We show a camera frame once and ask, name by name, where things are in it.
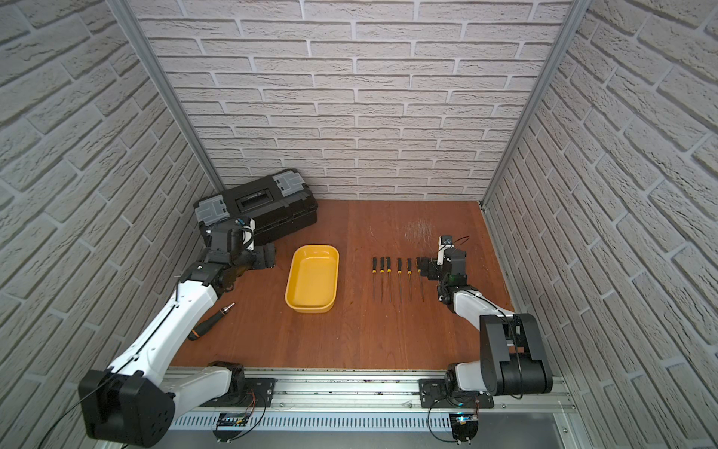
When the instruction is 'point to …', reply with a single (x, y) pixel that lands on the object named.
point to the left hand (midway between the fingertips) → (264, 243)
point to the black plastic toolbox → (277, 205)
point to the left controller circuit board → (229, 425)
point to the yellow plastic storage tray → (312, 280)
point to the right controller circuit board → (465, 426)
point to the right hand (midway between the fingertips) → (443, 257)
